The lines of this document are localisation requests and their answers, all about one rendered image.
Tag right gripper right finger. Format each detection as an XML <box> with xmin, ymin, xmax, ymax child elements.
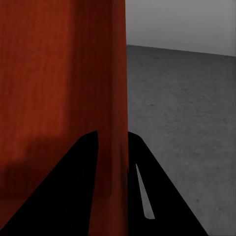
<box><xmin>127</xmin><ymin>132</ymin><xmax>208</xmax><ymax>236</ymax></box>

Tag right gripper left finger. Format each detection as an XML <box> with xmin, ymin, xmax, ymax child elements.
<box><xmin>0</xmin><ymin>131</ymin><xmax>99</xmax><ymax>236</ymax></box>

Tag storage box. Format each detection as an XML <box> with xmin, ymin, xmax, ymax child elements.
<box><xmin>0</xmin><ymin>0</ymin><xmax>129</xmax><ymax>236</ymax></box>

